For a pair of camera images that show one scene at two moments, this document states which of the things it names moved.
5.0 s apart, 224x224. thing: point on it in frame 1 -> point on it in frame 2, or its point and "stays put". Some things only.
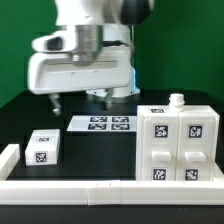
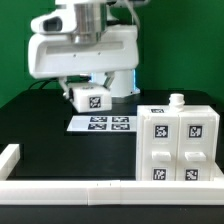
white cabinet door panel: (160, 147) stays put
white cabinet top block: (43, 147) -> (91, 97)
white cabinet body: (177, 142) stays put
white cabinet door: (195, 154) stays put
